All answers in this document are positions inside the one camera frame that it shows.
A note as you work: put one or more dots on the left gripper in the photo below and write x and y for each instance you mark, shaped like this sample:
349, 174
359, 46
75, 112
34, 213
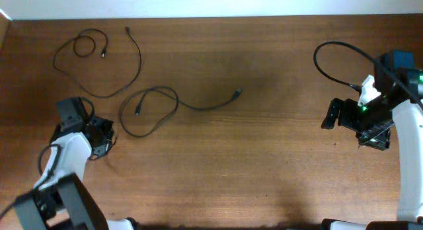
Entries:
106, 124

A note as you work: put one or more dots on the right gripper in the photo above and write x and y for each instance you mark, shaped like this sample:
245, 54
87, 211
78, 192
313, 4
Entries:
376, 138

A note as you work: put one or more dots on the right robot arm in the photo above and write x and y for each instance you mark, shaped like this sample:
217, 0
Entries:
391, 98

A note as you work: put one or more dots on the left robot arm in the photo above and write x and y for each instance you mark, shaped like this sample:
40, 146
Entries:
59, 200

